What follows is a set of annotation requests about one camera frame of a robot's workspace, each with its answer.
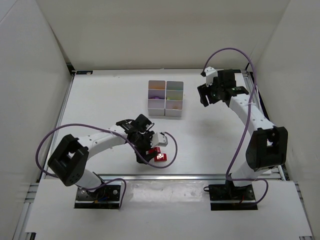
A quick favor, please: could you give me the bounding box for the red lego brick with dots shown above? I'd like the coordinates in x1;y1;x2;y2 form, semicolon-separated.
154;153;168;163

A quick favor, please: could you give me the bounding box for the purple lego brick with holes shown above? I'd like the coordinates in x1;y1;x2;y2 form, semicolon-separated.
150;96;162;100

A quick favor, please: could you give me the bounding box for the dark green lego brick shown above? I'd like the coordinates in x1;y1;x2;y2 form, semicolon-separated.
168;86;183;91

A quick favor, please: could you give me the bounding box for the orange round lego piece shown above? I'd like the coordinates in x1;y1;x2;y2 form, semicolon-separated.
149;85;165;90

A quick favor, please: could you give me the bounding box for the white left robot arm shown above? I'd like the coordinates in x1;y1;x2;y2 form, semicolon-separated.
48;114;159;193

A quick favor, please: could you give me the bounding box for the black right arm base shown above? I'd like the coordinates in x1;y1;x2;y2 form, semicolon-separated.
203;180;258;211

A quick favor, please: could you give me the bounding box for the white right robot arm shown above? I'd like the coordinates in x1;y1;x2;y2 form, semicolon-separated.
197;67;288;188

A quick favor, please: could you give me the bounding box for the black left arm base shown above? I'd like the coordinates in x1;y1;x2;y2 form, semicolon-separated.
74;180;124;210

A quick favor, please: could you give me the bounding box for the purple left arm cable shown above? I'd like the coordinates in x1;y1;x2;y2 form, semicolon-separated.
35;123;179;210

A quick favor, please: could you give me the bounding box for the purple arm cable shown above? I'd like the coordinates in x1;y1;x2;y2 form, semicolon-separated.
35;123;179;210
202;47;270;204

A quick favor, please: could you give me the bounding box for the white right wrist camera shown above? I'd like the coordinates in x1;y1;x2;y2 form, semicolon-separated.
200;66;218;87

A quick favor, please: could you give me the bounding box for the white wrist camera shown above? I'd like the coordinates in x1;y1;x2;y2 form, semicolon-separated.
200;66;218;87
151;132;168;148

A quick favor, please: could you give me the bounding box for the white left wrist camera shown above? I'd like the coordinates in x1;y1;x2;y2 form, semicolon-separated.
151;132;168;148

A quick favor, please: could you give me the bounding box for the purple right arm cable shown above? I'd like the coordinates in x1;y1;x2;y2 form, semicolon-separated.
202;47;270;204

